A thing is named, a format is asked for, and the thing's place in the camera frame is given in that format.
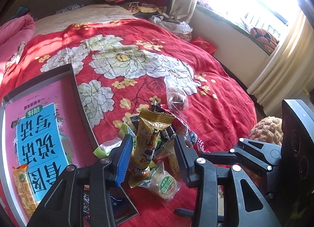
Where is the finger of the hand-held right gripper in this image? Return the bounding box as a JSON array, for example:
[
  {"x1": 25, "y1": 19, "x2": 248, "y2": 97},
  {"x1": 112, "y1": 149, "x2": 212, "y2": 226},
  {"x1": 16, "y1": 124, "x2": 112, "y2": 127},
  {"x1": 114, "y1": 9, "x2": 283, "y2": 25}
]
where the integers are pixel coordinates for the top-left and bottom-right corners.
[{"x1": 199, "y1": 138, "x2": 282, "y2": 171}]

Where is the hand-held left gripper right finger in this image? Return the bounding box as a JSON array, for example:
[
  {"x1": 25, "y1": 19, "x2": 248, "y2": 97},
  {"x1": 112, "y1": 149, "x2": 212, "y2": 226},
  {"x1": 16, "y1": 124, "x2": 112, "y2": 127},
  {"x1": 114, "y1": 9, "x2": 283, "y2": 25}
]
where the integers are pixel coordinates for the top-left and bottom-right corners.
[{"x1": 174, "y1": 135, "x2": 282, "y2": 227}]

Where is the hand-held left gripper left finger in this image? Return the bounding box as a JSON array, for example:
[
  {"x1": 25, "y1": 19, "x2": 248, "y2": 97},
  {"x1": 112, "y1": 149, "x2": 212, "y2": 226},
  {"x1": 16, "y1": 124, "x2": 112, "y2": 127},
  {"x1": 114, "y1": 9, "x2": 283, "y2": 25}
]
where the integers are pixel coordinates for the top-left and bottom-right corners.
[{"x1": 27, "y1": 134, "x2": 134, "y2": 227}]

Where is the green snack packet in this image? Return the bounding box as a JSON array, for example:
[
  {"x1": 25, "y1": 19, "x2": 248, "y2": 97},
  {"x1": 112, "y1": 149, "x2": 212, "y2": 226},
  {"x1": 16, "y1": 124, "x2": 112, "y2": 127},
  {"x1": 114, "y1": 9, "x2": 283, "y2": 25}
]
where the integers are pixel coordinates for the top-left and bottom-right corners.
[{"x1": 93, "y1": 122, "x2": 135, "y2": 159}]

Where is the gold snack packet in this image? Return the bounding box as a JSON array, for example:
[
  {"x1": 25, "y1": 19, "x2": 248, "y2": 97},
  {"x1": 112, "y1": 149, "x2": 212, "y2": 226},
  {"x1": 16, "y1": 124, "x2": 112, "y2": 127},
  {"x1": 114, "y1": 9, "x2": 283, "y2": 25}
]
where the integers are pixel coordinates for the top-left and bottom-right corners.
[{"x1": 130, "y1": 109, "x2": 175, "y2": 189}]

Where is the grey tray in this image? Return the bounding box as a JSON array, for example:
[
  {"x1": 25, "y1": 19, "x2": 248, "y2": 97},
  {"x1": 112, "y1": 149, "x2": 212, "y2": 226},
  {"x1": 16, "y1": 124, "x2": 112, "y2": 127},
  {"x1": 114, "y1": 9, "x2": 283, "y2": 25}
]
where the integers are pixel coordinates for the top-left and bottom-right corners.
[{"x1": 0, "y1": 63, "x2": 138, "y2": 227}]

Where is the beige plush toy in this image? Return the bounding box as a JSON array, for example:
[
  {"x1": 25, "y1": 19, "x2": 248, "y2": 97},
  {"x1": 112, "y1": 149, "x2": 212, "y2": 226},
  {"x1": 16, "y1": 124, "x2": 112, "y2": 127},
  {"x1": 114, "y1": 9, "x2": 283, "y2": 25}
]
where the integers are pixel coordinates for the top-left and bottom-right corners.
[{"x1": 249, "y1": 116, "x2": 283, "y2": 147}]

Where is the red snack packet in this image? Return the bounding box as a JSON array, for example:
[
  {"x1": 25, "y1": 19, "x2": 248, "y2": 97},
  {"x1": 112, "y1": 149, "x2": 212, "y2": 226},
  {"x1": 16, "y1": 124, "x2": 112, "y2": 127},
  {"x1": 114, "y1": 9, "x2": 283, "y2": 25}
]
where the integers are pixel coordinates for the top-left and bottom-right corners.
[{"x1": 185, "y1": 131, "x2": 215, "y2": 154}]

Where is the round cracker packet green label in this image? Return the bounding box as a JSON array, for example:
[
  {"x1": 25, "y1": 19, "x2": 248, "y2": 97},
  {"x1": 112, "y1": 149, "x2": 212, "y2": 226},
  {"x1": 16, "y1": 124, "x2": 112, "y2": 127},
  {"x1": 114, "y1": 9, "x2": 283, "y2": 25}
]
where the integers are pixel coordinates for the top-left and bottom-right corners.
[{"x1": 142, "y1": 161, "x2": 181, "y2": 202}]

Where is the dark blue snack packet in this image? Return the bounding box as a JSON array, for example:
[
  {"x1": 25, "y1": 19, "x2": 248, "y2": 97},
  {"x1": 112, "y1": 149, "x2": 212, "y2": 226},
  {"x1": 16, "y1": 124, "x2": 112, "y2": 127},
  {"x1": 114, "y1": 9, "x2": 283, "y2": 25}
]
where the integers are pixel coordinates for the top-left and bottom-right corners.
[{"x1": 82, "y1": 185, "x2": 129, "y2": 221}]

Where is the dark printed snack packet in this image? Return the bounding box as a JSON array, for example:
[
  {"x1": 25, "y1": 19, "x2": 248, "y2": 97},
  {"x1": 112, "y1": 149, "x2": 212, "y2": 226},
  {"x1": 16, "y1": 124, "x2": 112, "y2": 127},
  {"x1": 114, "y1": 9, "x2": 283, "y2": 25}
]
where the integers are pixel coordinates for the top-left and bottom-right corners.
[{"x1": 130, "y1": 116, "x2": 141, "y2": 129}]

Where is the black snack packet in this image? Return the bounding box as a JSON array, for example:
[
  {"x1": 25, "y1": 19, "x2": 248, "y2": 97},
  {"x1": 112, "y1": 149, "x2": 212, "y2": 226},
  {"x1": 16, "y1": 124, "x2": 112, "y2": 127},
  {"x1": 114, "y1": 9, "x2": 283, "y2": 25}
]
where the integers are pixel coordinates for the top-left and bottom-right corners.
[{"x1": 150, "y1": 96, "x2": 170, "y2": 115}]

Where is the clear bag of dark candies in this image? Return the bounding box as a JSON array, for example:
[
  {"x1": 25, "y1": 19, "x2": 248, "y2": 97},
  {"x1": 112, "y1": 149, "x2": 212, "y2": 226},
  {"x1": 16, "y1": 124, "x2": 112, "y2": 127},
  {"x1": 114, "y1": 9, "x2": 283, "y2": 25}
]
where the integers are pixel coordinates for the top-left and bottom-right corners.
[{"x1": 164, "y1": 75, "x2": 190, "y2": 113}]

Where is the red floral blanket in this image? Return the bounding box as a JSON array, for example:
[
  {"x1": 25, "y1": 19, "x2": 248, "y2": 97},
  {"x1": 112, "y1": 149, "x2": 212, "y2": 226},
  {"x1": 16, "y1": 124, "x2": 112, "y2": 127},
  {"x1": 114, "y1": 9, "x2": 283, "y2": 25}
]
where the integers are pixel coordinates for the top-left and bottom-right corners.
[{"x1": 0, "y1": 17, "x2": 258, "y2": 227}]

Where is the orange wafer packet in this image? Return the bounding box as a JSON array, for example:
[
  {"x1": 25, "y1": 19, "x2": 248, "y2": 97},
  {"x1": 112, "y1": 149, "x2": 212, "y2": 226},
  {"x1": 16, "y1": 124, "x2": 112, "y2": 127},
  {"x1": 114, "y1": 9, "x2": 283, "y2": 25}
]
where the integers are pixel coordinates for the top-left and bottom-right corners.
[{"x1": 12, "y1": 164, "x2": 40, "y2": 218}]

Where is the pink book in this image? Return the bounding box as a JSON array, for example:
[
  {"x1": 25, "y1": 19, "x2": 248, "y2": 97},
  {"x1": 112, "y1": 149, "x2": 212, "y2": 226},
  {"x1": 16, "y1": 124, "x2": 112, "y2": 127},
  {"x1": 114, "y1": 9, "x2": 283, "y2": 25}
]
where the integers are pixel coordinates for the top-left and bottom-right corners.
[{"x1": 0, "y1": 80, "x2": 99, "y2": 227}]

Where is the orange patterned cushion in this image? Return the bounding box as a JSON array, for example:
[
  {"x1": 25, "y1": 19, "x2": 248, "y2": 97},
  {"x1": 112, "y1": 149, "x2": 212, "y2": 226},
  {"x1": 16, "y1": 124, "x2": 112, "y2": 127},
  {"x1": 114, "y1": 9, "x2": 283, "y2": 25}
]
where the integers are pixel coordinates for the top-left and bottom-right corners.
[{"x1": 249, "y1": 27, "x2": 280, "y2": 54}]

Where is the red plastic bag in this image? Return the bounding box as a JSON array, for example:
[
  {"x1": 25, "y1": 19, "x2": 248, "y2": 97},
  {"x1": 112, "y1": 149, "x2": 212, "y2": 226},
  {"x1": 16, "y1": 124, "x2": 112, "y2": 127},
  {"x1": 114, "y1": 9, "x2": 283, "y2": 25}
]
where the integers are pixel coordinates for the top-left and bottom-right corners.
[{"x1": 190, "y1": 36, "x2": 217, "y2": 54}]

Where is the green windowsill cover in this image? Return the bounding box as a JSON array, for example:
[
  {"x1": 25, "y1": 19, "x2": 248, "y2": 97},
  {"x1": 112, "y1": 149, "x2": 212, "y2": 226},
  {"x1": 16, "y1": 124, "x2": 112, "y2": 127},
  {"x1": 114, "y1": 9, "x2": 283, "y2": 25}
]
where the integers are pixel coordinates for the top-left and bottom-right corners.
[{"x1": 196, "y1": 4, "x2": 270, "y2": 56}]

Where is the white crumpled cloth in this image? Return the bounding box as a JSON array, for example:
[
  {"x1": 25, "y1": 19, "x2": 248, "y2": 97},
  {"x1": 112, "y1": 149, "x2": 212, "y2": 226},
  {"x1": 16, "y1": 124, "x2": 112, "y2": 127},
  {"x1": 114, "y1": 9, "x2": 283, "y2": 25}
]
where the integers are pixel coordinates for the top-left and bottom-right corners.
[{"x1": 149, "y1": 13, "x2": 193, "y2": 34}]

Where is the beige bed sheet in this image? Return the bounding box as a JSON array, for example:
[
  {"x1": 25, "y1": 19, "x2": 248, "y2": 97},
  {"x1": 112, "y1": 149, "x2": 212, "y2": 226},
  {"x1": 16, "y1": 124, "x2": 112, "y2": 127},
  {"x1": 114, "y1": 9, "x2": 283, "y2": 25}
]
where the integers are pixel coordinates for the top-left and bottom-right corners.
[{"x1": 33, "y1": 4, "x2": 139, "y2": 37}]

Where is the colourful cloth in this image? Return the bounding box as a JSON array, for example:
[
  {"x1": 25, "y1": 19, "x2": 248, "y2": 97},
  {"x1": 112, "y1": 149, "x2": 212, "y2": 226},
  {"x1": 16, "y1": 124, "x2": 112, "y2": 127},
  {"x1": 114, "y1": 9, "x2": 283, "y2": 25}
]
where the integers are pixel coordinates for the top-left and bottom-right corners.
[{"x1": 197, "y1": 0, "x2": 213, "y2": 10}]

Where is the dark patterned cloth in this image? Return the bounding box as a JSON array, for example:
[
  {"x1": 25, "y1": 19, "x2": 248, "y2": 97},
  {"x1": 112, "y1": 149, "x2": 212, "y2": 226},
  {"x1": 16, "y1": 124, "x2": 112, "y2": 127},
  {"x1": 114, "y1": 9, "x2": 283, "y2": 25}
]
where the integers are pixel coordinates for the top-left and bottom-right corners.
[{"x1": 54, "y1": 5, "x2": 82, "y2": 15}]

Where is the pink quilt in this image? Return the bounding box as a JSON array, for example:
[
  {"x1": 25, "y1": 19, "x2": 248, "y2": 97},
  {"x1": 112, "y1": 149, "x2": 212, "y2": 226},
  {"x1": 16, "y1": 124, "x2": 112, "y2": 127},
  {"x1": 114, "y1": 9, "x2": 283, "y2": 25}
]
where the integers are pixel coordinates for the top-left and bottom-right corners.
[{"x1": 0, "y1": 14, "x2": 36, "y2": 75}]

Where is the teal cloth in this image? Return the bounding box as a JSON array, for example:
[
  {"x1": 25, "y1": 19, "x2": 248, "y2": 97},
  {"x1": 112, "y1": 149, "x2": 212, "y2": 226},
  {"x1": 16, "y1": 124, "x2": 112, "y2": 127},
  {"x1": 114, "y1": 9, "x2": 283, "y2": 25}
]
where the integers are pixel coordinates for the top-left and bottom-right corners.
[{"x1": 11, "y1": 5, "x2": 31, "y2": 18}]

